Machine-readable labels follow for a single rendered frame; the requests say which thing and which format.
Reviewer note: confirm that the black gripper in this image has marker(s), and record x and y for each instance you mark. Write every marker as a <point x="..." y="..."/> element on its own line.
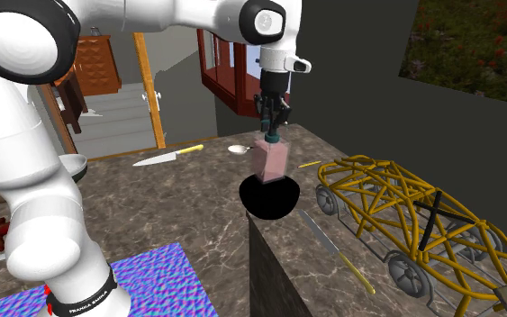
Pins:
<point x="274" y="83"/>

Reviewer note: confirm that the pink bottle with teal cap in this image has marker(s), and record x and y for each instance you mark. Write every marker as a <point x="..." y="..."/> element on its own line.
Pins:
<point x="271" y="160"/>

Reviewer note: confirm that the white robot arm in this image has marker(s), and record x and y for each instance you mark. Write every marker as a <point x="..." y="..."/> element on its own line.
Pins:
<point x="24" y="131"/>

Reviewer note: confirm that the white spoon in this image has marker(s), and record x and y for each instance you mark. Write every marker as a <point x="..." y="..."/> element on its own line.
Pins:
<point x="237" y="149"/>

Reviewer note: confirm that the red glass cabinet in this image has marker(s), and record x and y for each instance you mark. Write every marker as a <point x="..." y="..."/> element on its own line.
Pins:
<point x="224" y="83"/>

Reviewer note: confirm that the small yellow stick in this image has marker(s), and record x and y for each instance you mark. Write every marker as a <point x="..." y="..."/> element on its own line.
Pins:
<point x="309" y="164"/>

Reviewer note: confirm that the black bowl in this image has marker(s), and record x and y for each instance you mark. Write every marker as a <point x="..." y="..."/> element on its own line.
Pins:
<point x="268" y="200"/>

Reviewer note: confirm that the orange wooden dresser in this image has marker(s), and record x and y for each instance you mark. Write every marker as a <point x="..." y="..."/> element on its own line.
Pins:
<point x="97" y="66"/>

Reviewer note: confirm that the dark brown wooden furniture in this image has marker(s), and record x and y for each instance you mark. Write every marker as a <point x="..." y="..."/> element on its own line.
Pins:
<point x="73" y="101"/>

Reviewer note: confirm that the blue purple patterned robot stand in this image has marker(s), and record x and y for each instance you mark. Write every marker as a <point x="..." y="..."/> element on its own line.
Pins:
<point x="161" y="281"/>

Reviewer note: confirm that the grey bowl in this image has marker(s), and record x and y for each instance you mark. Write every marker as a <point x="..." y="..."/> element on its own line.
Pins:
<point x="75" y="167"/>

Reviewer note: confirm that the grey door with orange frame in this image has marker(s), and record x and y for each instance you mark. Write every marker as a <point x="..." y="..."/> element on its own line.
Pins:
<point x="182" y="105"/>

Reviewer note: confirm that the wall picture of red flowers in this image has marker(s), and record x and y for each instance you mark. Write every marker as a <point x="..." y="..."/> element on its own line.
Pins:
<point x="468" y="39"/>

